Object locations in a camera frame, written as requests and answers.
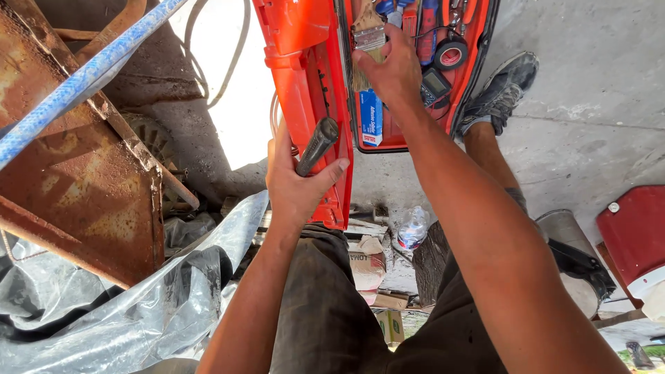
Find person's left hand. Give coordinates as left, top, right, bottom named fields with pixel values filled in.
left=265, top=121, right=352, bottom=230

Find clear plastic sheet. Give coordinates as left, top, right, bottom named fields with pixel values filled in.
left=0, top=189, right=271, bottom=374

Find small cardboard box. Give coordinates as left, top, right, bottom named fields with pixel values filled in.
left=373, top=309, right=406, bottom=347

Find rusty metal wheelbarrow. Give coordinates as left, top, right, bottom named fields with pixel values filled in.
left=0, top=0, right=201, bottom=290

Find metal bucket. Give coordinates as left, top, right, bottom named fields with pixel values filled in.
left=534, top=209, right=617, bottom=321

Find person's right hand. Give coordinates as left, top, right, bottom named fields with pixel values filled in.
left=352, top=23, right=425, bottom=113

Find paper cement bag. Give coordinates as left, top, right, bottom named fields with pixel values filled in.
left=348, top=235, right=388, bottom=306

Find red plastic toolbox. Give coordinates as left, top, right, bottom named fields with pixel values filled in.
left=252, top=0, right=502, bottom=232

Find dirty wheel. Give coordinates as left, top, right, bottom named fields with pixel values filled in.
left=122, top=112, right=184, bottom=215

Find red plastic container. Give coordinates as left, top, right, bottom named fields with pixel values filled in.
left=596, top=185, right=665, bottom=313

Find grey digital multimeter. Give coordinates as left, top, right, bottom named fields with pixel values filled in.
left=419, top=67, right=453, bottom=108

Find person's dark grey shoe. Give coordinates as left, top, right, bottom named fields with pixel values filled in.
left=459, top=50, right=540, bottom=137

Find person's lower leg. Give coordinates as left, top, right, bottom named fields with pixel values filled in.
left=462, top=122, right=532, bottom=215

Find orange handled pliers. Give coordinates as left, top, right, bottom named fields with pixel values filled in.
left=441, top=0, right=479, bottom=28

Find blue white adhesive box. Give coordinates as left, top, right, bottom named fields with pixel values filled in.
left=358, top=89, right=384, bottom=148

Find wooden log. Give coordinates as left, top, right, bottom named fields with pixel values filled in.
left=413, top=220, right=454, bottom=308

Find black ribbed tool handle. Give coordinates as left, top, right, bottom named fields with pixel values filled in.
left=295, top=117, right=340, bottom=178

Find clear plastic water bottle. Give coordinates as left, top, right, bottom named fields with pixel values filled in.
left=397, top=206, right=431, bottom=252

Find wooden handled paintbrush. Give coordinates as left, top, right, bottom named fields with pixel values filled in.
left=349, top=0, right=388, bottom=94

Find black electrical tape roll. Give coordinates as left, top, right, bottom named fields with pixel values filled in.
left=433, top=37, right=470, bottom=72

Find blue hose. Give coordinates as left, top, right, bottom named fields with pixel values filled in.
left=0, top=0, right=191, bottom=170

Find red handled screwdriver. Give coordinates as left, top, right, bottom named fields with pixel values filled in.
left=417, top=0, right=440, bottom=66

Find person's dark shorts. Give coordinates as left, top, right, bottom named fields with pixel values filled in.
left=269, top=223, right=507, bottom=374

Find blue handled tool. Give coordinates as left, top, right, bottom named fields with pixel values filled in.
left=374, top=0, right=404, bottom=28

